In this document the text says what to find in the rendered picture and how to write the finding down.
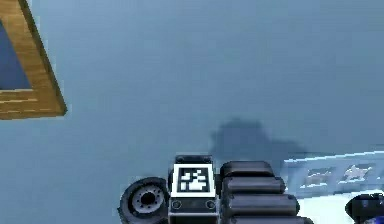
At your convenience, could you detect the dark round object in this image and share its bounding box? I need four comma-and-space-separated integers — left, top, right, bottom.
344, 193, 384, 224

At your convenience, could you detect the wooden framed picture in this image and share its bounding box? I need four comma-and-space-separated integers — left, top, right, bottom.
0, 0, 68, 121

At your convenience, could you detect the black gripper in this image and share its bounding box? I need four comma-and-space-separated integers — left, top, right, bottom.
117, 176, 171, 224

